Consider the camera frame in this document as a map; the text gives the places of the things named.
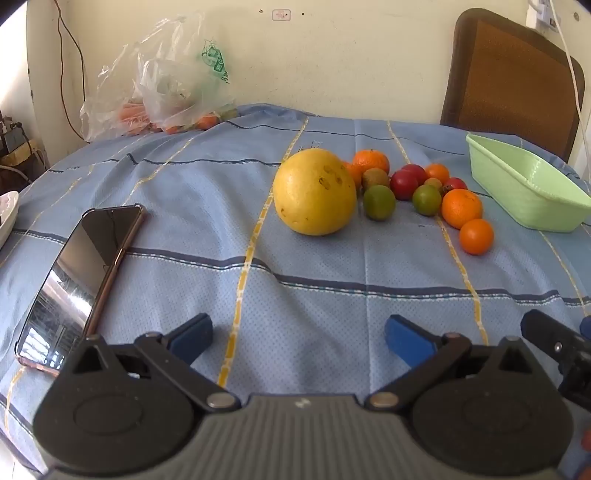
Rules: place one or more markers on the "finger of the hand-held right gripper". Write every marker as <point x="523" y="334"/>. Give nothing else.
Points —
<point x="549" y="332"/>
<point x="586" y="327"/>

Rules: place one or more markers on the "clear plastic bag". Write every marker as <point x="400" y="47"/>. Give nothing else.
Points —
<point x="161" y="83"/>

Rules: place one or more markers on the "brown woven chair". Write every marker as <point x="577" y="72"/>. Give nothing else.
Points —
<point x="508" y="78"/>

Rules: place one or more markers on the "black smartphone in clear case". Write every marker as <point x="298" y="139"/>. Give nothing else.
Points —
<point x="78" y="267"/>

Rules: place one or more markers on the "large yellow grapefruit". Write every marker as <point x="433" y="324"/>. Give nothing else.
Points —
<point x="315" y="191"/>

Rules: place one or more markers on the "large orange tangerine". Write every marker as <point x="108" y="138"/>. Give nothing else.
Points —
<point x="461" y="207"/>

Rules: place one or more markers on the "small wall label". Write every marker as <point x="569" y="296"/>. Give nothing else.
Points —
<point x="280" y="14"/>

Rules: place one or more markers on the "orange cherry tomato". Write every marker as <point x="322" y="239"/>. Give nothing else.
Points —
<point x="476" y="236"/>

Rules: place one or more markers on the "light green plastic basket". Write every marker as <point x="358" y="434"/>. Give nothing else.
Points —
<point x="545" y="203"/>

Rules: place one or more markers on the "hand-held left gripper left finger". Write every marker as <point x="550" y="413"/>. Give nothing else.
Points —
<point x="194" y="334"/>

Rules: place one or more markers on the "small red tomato with stem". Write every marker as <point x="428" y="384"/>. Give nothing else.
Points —
<point x="456" y="184"/>

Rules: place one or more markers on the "bagged orange fruit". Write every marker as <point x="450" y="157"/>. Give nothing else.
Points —
<point x="207" y="121"/>

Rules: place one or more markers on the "green lime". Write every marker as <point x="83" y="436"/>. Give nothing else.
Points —
<point x="426" y="199"/>
<point x="379" y="202"/>

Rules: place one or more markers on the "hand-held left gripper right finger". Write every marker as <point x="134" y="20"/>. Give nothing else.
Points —
<point x="406" y="339"/>

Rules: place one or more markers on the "bunch of carrots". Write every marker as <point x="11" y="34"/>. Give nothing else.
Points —
<point x="134" y="115"/>

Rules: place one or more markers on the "white plate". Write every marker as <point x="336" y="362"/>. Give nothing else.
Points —
<point x="7" y="217"/>

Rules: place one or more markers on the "brownish green fruit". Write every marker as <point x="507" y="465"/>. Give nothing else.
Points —
<point x="375" y="177"/>

